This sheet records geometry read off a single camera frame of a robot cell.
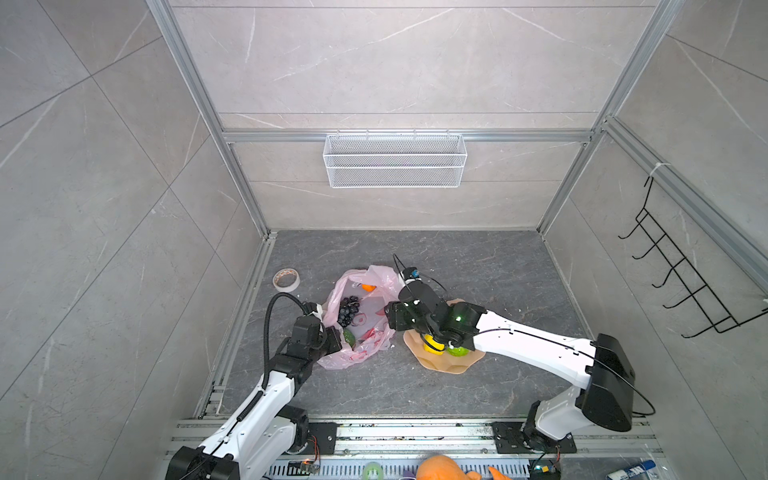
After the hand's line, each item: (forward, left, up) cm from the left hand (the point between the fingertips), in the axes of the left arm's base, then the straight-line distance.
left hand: (338, 325), depth 86 cm
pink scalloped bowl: (-10, -31, -6) cm, 33 cm away
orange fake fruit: (+15, -8, -3) cm, 18 cm away
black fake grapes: (+7, -2, -2) cm, 8 cm away
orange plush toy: (-35, -25, +1) cm, 43 cm away
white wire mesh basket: (+50, -18, +23) cm, 57 cm away
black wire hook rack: (-15, -81, +27) cm, 86 cm away
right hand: (-1, -16, +11) cm, 19 cm away
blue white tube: (-38, -69, -5) cm, 78 cm away
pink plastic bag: (+4, -9, -8) cm, 12 cm away
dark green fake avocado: (-3, -3, -3) cm, 5 cm away
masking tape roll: (+24, +22, -5) cm, 34 cm away
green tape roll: (-34, -9, -7) cm, 36 cm away
